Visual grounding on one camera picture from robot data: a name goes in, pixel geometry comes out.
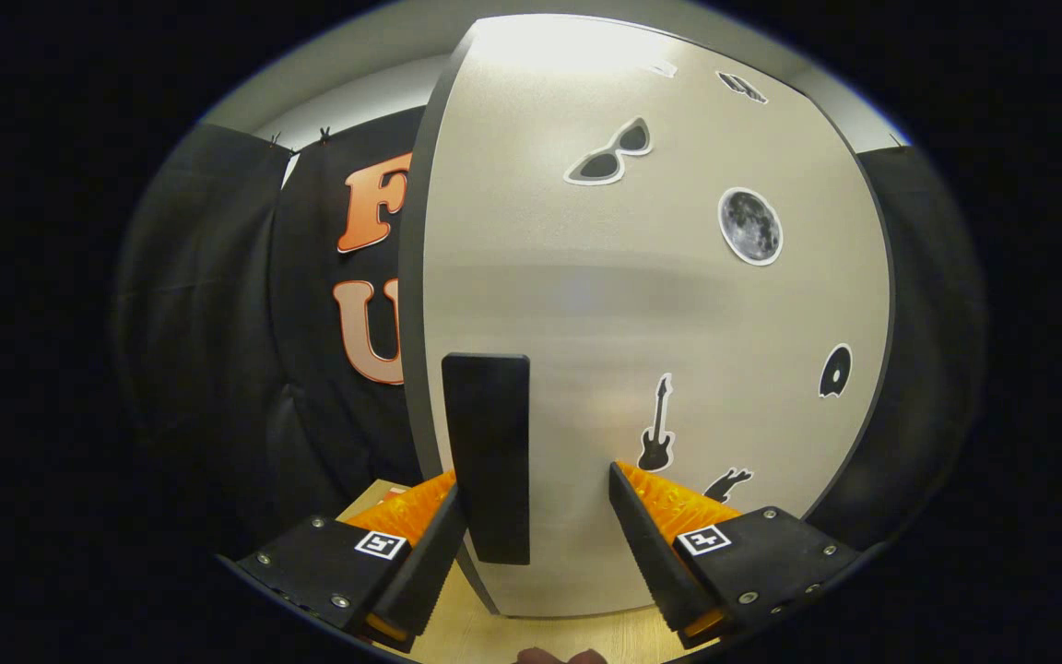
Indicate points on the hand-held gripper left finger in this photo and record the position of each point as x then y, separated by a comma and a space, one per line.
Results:
430, 572

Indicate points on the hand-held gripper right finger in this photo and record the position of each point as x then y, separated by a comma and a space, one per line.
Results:
655, 563

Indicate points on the beige shoe cabinet door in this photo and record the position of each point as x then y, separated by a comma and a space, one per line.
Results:
632, 304

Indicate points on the dark grey shoe cabinet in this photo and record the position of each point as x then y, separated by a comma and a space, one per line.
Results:
409, 277

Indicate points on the tan cover book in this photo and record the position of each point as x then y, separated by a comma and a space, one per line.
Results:
388, 489

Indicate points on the black backdrop cloth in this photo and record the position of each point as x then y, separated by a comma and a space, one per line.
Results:
199, 323

